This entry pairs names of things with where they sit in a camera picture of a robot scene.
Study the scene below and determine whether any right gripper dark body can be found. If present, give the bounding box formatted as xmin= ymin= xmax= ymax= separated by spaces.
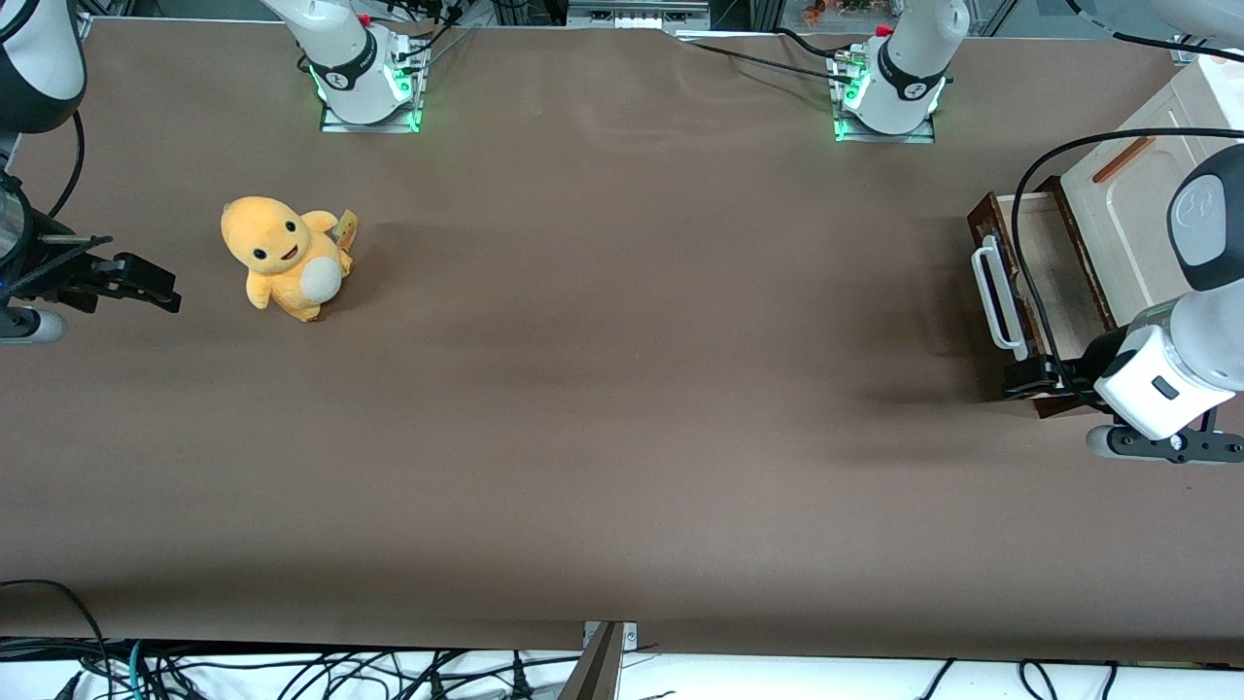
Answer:
xmin=0 ymin=175 xmax=59 ymax=302

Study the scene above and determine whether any wooden drawer with white handle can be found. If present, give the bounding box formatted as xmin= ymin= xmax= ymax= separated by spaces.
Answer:
xmin=967 ymin=190 xmax=1119 ymax=419

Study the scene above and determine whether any white drawer handle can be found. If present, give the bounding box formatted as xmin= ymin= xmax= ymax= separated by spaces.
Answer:
xmin=972 ymin=235 xmax=1029 ymax=351

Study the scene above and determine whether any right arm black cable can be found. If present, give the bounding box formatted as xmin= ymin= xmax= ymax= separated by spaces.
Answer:
xmin=44 ymin=110 xmax=86 ymax=220

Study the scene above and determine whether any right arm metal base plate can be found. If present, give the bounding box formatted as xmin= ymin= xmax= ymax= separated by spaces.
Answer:
xmin=321 ymin=102 xmax=422 ymax=134

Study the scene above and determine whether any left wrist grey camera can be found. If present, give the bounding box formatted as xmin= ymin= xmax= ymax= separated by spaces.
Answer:
xmin=1086 ymin=423 xmax=1244 ymax=465

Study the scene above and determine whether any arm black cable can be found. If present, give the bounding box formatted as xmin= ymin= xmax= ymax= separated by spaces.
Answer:
xmin=1011 ymin=0 xmax=1244 ymax=390
xmin=44 ymin=110 xmax=86 ymax=220

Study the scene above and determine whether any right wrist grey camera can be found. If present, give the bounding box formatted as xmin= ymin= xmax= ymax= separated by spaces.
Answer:
xmin=0 ymin=306 xmax=68 ymax=345

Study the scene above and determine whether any brown table cover sheet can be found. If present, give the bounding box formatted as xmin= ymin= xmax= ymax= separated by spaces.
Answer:
xmin=0 ymin=17 xmax=1244 ymax=667

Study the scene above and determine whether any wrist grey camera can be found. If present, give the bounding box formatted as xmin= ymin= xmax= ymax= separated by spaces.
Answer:
xmin=0 ymin=306 xmax=68 ymax=345
xmin=1086 ymin=423 xmax=1244 ymax=465

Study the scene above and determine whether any long black cable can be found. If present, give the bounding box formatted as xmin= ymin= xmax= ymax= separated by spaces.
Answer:
xmin=677 ymin=37 xmax=851 ymax=77

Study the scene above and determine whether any grey metal frame part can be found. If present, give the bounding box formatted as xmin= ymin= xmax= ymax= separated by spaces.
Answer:
xmin=567 ymin=0 xmax=711 ymax=30

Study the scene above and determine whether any looped black cable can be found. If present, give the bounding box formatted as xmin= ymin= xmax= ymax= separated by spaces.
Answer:
xmin=0 ymin=579 xmax=116 ymax=700

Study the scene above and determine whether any yellow plush toy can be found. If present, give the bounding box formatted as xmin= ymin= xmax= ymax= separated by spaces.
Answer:
xmin=220 ymin=195 xmax=360 ymax=324

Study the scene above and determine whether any dark angled bar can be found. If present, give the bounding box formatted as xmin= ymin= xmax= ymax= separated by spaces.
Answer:
xmin=557 ymin=622 xmax=625 ymax=700

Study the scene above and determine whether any brown drawer with white handle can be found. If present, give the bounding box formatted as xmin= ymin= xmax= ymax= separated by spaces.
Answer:
xmin=1032 ymin=175 xmax=1119 ymax=421

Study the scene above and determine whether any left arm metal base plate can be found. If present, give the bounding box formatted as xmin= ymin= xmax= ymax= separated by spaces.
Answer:
xmin=834 ymin=115 xmax=937 ymax=145

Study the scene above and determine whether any short curved black cable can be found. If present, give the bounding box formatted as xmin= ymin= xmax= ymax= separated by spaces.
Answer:
xmin=773 ymin=27 xmax=847 ymax=61

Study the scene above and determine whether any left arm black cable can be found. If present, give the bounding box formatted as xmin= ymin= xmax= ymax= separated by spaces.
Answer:
xmin=1011 ymin=0 xmax=1244 ymax=390

